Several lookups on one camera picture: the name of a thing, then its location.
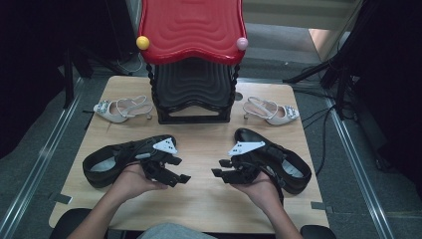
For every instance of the pink ball knob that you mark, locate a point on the pink ball knob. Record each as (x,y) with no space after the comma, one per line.
(242,44)

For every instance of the red and black shoe rack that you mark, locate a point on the red and black shoe rack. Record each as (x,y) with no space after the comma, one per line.
(192,30)

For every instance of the black metal stand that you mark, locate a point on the black metal stand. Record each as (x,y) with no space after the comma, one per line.
(340,96)
(68,83)

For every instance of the person's left hand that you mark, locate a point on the person's left hand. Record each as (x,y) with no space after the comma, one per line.
(132,184)

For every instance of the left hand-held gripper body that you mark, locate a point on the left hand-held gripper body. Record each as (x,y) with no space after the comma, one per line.
(151,156)

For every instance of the dark curtain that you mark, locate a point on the dark curtain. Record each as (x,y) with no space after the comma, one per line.
(394,83)
(30,49)

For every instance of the grey tape strip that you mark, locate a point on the grey tape strip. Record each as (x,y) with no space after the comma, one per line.
(63,198)
(320,205)

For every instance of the white heeled sandal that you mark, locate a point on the white heeled sandal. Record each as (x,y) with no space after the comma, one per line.
(280,118)
(112,114)

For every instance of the round grey table grommet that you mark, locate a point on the round grey table grommet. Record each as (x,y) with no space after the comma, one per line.
(239,96)

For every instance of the black chair armrest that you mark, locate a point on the black chair armrest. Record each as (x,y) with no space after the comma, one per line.
(318,232)
(66,222)

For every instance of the person's grey clothing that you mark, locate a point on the person's grey clothing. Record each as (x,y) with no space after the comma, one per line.
(175,232)

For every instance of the black leather shoe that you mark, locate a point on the black leather shoe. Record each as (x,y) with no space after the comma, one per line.
(292,166)
(99,174)

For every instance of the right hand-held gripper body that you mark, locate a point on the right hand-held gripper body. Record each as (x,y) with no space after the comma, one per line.
(249,162)

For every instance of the yellow ball knob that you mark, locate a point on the yellow ball knob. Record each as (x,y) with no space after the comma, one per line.
(142,43)

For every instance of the person's right hand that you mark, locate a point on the person's right hand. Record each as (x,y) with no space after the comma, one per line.
(263,192)

